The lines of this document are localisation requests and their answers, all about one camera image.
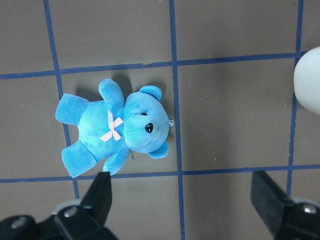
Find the blue teddy bear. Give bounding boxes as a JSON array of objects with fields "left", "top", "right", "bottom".
[{"left": 55, "top": 79, "right": 171, "bottom": 178}]

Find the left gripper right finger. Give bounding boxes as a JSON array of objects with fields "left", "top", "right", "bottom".
[{"left": 250, "top": 170, "right": 320, "bottom": 240}]

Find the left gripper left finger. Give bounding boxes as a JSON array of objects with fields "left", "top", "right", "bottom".
[{"left": 0, "top": 172, "right": 117, "bottom": 240}]

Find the white trash can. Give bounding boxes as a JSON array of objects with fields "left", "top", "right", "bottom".
[{"left": 293, "top": 46, "right": 320, "bottom": 115}]

